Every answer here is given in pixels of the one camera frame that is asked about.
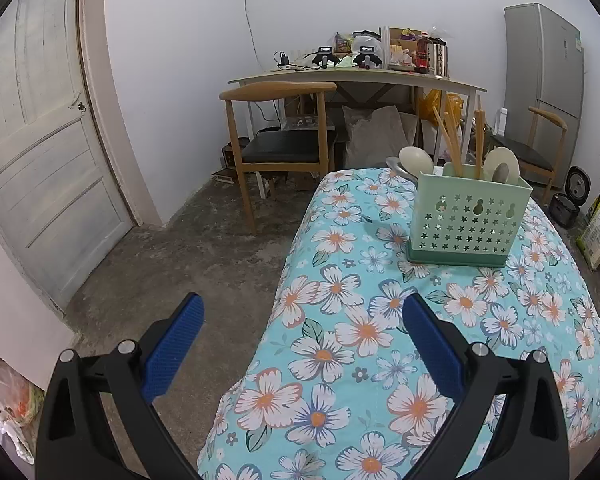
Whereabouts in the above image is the white spoon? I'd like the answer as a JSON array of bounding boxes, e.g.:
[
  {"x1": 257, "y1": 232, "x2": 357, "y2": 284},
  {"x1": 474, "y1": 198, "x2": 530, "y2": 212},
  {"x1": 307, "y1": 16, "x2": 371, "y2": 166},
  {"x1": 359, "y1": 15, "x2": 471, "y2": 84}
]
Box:
[{"x1": 399, "y1": 146, "x2": 434, "y2": 177}]

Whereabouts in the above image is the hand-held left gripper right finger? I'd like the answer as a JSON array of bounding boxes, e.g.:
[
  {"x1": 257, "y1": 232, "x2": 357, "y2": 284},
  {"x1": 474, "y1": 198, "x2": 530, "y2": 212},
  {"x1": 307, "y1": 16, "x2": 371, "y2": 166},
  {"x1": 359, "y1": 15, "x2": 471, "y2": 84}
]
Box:
[{"x1": 402, "y1": 292, "x2": 571, "y2": 480}]

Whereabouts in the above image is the grey sack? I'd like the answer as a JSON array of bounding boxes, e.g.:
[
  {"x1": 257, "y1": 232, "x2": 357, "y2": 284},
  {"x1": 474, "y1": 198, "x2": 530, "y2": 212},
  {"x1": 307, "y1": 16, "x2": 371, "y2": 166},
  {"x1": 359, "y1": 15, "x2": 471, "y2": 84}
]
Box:
[{"x1": 342, "y1": 105, "x2": 416, "y2": 168}]

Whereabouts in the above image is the yellow plastic bag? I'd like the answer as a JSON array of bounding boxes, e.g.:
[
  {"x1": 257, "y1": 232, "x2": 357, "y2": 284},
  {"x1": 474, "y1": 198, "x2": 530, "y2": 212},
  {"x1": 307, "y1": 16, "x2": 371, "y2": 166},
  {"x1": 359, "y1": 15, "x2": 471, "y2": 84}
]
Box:
[{"x1": 419, "y1": 89, "x2": 466, "y2": 123}]

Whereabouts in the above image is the green perforated utensil holder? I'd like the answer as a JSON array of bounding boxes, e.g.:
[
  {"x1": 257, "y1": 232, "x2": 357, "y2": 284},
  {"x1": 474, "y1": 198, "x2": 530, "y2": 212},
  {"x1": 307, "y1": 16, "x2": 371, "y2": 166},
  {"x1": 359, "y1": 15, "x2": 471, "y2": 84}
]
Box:
[{"x1": 406, "y1": 161, "x2": 533, "y2": 267}]

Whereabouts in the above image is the silver refrigerator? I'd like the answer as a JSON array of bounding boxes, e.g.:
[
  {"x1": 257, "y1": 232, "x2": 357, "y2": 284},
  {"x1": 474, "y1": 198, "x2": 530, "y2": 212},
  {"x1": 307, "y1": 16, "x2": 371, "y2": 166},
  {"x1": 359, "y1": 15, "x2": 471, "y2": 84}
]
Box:
[{"x1": 503, "y1": 2, "x2": 585, "y2": 136}]

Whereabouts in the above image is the red label oil bottle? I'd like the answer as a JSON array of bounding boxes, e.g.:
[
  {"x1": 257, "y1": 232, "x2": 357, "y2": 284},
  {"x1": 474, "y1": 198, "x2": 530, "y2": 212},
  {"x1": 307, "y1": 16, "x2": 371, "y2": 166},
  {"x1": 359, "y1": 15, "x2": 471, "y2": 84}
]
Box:
[{"x1": 415, "y1": 32, "x2": 431, "y2": 73}]

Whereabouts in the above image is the crumpled plastic bag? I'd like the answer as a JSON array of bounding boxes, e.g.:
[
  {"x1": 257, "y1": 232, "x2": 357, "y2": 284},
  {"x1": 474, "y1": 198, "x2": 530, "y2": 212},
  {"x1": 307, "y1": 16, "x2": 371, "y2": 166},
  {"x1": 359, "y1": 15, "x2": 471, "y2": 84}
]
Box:
[{"x1": 0, "y1": 340, "x2": 46, "y2": 466}]

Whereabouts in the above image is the white plastic bag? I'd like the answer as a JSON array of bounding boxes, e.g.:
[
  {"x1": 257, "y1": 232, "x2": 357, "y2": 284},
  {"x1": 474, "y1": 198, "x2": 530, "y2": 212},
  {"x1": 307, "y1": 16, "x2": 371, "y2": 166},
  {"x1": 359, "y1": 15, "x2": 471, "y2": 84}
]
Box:
[{"x1": 352, "y1": 32, "x2": 383, "y2": 53}]

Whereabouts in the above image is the wooden chair black seat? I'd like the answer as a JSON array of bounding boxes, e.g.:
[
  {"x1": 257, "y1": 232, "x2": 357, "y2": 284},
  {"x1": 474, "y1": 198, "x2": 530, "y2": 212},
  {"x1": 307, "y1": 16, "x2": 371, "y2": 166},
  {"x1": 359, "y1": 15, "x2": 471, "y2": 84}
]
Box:
[
  {"x1": 490, "y1": 106, "x2": 567, "y2": 206},
  {"x1": 219, "y1": 81, "x2": 338, "y2": 233}
]

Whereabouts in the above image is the white panelled door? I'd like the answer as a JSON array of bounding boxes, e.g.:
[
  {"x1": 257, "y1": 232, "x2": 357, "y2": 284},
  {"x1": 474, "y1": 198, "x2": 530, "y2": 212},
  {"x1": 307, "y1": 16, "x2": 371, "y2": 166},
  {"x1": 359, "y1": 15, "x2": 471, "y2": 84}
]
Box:
[{"x1": 0, "y1": 0, "x2": 133, "y2": 311}]

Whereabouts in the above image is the floral blue tablecloth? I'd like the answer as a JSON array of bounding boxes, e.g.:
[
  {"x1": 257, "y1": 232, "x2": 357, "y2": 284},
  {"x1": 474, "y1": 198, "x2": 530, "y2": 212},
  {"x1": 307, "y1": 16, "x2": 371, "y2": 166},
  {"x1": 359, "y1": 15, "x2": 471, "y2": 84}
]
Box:
[{"x1": 197, "y1": 167, "x2": 600, "y2": 480}]

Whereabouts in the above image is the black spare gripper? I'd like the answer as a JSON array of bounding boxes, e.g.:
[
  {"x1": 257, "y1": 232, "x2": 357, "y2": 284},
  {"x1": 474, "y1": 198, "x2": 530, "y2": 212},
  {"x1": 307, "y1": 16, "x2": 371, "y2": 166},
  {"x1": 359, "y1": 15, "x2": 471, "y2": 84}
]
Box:
[
  {"x1": 312, "y1": 46, "x2": 340, "y2": 68},
  {"x1": 352, "y1": 46, "x2": 383, "y2": 70}
]

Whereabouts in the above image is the beige round spoon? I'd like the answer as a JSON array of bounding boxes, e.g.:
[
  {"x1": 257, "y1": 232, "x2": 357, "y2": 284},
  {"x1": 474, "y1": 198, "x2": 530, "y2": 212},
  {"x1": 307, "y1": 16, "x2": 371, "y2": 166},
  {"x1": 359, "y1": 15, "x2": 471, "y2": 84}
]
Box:
[{"x1": 482, "y1": 146, "x2": 521, "y2": 183}]

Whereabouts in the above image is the metal spoon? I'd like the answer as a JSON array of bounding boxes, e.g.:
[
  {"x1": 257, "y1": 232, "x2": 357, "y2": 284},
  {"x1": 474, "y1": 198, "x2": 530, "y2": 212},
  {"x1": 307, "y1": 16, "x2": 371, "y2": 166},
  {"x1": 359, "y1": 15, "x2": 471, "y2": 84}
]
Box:
[{"x1": 386, "y1": 156, "x2": 417, "y2": 181}]

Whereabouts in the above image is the light wooden table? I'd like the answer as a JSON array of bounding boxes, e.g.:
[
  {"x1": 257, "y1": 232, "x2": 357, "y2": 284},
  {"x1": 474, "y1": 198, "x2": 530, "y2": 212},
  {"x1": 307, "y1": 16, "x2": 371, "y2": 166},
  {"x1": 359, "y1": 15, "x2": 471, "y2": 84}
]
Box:
[{"x1": 226, "y1": 67, "x2": 488, "y2": 171}]

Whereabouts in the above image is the black wall cable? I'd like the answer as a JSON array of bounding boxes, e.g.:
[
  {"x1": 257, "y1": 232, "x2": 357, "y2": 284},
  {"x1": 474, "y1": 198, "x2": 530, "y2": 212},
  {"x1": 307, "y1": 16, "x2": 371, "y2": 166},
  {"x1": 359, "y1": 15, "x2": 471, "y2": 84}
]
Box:
[{"x1": 239, "y1": 0, "x2": 276, "y2": 68}]

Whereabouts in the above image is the open cardboard box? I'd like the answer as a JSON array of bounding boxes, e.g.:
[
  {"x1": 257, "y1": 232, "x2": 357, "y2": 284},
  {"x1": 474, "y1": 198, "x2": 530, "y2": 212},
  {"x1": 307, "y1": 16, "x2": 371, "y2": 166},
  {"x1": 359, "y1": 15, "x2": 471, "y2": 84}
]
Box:
[{"x1": 389, "y1": 27, "x2": 423, "y2": 51}]

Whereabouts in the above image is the black rice cooker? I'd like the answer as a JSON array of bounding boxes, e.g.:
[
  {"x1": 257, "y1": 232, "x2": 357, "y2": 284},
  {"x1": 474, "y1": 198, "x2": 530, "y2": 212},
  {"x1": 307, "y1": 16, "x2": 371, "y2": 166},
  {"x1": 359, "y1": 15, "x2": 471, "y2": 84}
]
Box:
[{"x1": 550, "y1": 166, "x2": 592, "y2": 228}]

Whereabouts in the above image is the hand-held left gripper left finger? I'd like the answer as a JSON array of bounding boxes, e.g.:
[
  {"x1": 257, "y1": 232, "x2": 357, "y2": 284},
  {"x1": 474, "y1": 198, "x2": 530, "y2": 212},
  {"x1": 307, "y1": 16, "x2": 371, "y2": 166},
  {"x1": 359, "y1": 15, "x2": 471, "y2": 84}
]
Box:
[{"x1": 34, "y1": 292, "x2": 206, "y2": 480}]

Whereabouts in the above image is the perforated metal rack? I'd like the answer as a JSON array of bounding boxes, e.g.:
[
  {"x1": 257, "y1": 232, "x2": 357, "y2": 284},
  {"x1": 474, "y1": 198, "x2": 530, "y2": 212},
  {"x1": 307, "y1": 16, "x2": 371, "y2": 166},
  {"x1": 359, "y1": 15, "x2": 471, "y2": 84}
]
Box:
[{"x1": 428, "y1": 42, "x2": 452, "y2": 78}]

